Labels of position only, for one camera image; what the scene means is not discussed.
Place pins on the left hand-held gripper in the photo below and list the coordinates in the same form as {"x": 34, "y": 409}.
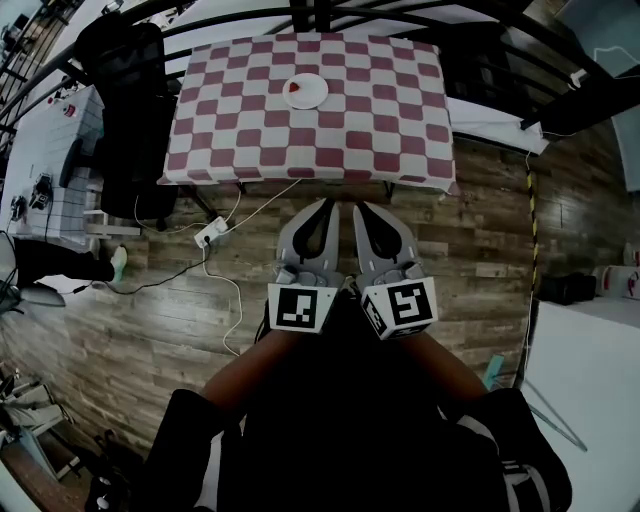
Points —
{"x": 297, "y": 305}

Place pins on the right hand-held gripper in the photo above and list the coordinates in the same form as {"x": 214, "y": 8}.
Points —
{"x": 407, "y": 305}

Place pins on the white round plate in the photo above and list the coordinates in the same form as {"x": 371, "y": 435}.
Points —
{"x": 312, "y": 92}

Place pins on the red strawberry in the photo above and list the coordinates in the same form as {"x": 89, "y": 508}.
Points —
{"x": 295, "y": 87}

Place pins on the person's left forearm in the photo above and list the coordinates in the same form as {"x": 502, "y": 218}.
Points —
{"x": 245, "y": 370}

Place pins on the person's right forearm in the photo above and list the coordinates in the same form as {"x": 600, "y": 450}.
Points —
{"x": 445, "y": 365}

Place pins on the red white checkered table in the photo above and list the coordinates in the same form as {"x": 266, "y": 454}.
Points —
{"x": 250, "y": 150}

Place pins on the white power strip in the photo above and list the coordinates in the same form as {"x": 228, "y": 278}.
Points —
{"x": 212, "y": 231}

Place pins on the yellow black hazard tape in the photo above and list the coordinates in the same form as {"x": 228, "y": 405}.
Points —
{"x": 533, "y": 225}

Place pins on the white low platform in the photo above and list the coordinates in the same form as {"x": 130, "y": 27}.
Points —
{"x": 495, "y": 125}

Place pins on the teal flat board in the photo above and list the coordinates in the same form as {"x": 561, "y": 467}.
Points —
{"x": 495, "y": 372}

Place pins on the person's black clothing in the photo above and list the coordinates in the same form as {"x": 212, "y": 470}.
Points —
{"x": 350, "y": 425}

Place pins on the black bag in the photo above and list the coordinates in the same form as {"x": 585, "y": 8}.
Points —
{"x": 570, "y": 289}

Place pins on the black office chair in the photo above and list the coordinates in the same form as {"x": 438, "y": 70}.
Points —
{"x": 130, "y": 125}

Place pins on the black metal railing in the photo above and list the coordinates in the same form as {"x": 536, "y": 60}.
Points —
{"x": 575, "y": 112}

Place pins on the white jug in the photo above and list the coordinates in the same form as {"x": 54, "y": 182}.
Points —
{"x": 617, "y": 282}

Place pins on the plain white table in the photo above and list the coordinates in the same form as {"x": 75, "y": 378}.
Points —
{"x": 585, "y": 375}

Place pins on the red white small can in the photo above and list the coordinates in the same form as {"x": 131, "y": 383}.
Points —
{"x": 70, "y": 110}

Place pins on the black boxy device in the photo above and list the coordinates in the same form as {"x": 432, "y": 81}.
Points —
{"x": 41, "y": 192}

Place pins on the grey seat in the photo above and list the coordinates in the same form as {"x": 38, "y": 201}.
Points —
{"x": 42, "y": 296}

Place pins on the white tiled table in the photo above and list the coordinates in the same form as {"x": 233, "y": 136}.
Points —
{"x": 45, "y": 145}

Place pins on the small black device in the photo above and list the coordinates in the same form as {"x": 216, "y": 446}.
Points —
{"x": 19, "y": 208}

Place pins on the dark floor bag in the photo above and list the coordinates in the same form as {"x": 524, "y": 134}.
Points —
{"x": 115, "y": 475}

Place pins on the grey metal rod frame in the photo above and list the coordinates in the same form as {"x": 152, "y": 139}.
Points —
{"x": 557, "y": 420}

